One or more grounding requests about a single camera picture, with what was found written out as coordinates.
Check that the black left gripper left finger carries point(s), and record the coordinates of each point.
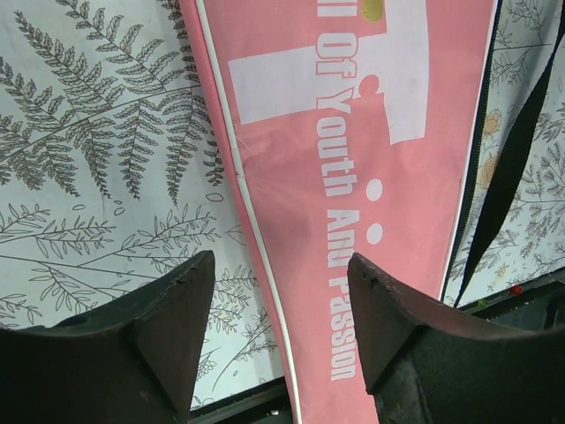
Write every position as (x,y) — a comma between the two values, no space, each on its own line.
(132,360)

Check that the pink racket bag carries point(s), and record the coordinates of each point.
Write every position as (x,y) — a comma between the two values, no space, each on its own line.
(426,135)

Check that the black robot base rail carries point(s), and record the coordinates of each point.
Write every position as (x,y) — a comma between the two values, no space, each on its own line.
(524,306)

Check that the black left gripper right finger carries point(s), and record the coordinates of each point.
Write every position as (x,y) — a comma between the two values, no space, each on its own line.
(426,362)

